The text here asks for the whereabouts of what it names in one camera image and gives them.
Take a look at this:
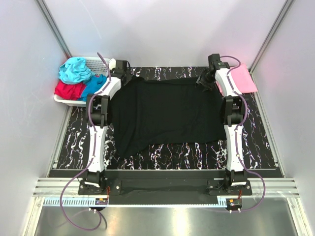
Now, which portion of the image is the black t shirt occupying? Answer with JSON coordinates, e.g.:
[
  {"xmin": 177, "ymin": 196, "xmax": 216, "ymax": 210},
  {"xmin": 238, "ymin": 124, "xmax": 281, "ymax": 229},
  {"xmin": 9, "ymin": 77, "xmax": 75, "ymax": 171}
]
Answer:
[{"xmin": 110, "ymin": 77, "xmax": 226, "ymax": 158}]

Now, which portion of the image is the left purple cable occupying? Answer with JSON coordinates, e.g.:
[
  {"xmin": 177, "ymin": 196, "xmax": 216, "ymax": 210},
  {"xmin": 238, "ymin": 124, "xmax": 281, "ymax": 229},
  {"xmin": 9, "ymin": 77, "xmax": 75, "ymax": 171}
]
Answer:
[{"xmin": 59, "ymin": 51, "xmax": 112, "ymax": 232}]

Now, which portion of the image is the left orange connector box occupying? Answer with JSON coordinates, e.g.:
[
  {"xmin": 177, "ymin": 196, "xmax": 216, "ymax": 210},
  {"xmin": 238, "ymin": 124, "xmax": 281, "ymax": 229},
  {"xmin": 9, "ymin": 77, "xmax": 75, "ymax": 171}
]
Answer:
[{"xmin": 95, "ymin": 198, "xmax": 109, "ymax": 205}]

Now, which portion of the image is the light blue t shirt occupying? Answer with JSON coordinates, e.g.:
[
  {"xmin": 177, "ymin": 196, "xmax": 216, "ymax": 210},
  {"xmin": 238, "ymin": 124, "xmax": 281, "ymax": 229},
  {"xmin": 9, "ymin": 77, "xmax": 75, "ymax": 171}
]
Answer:
[{"xmin": 58, "ymin": 57, "xmax": 95, "ymax": 85}]

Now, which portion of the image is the black marble pattern mat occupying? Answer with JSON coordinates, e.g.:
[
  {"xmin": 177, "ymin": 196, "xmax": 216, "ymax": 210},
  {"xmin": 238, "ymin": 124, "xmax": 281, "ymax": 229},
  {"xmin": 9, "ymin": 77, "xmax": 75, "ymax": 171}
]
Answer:
[{"xmin": 55, "ymin": 67, "xmax": 276, "ymax": 170}]

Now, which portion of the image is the red t shirt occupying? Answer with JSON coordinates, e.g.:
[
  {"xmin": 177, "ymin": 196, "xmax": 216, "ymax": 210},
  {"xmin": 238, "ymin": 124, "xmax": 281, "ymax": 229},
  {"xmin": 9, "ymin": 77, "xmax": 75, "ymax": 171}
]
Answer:
[{"xmin": 54, "ymin": 80, "xmax": 86, "ymax": 100}]

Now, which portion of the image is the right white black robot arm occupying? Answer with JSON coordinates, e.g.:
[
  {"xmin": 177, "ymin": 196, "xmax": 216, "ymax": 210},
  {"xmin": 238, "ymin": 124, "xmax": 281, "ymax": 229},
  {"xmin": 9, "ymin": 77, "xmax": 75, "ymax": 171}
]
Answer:
[{"xmin": 196, "ymin": 54, "xmax": 248, "ymax": 195}]

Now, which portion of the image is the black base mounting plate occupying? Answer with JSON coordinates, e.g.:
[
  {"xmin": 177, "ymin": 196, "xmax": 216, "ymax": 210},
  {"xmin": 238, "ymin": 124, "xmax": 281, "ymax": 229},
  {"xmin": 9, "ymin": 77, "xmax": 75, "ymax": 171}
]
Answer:
[{"xmin": 78, "ymin": 170, "xmax": 252, "ymax": 206}]

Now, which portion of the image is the right orange connector box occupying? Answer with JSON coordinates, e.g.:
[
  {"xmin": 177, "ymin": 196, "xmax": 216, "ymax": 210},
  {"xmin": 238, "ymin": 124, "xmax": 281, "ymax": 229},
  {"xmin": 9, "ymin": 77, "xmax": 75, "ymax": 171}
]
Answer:
[{"xmin": 227, "ymin": 198, "xmax": 243, "ymax": 210}]

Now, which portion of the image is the orange connector box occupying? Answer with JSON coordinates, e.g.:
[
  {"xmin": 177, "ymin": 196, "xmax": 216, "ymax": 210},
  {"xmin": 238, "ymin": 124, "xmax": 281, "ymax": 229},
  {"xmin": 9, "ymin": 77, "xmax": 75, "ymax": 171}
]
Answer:
[
  {"xmin": 227, "ymin": 198, "xmax": 243, "ymax": 210},
  {"xmin": 95, "ymin": 198, "xmax": 109, "ymax": 205}
]

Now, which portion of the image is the folded pink t shirt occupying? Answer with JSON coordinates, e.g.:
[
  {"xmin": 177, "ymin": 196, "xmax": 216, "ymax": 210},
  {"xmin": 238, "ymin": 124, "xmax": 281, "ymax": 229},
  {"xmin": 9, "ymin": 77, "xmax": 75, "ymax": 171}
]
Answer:
[{"xmin": 215, "ymin": 64, "xmax": 257, "ymax": 96}]

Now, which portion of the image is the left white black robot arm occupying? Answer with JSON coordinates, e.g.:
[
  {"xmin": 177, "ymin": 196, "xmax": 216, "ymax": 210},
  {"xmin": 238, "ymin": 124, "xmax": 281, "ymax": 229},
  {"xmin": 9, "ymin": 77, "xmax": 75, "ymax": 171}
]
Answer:
[{"xmin": 78, "ymin": 58, "xmax": 130, "ymax": 195}]

